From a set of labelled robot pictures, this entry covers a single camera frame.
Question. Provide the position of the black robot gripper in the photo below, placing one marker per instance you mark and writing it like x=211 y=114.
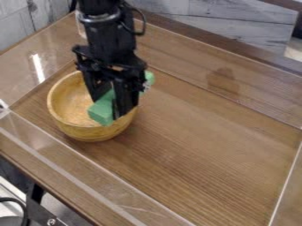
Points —
x=108 y=59

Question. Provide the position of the green rectangular block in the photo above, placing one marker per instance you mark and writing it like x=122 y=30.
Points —
x=100 y=111

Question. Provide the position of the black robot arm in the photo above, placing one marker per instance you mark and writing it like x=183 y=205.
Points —
x=104 y=6

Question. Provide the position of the brown wooden bowl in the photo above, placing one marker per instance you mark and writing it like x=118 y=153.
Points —
x=67 y=103

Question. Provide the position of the clear acrylic corner bracket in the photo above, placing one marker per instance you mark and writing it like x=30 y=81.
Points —
x=79 y=25

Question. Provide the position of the clear acrylic tray wall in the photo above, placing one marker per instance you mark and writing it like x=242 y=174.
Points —
x=104 y=199

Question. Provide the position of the black table leg bracket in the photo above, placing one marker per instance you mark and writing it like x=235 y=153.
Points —
x=39 y=216

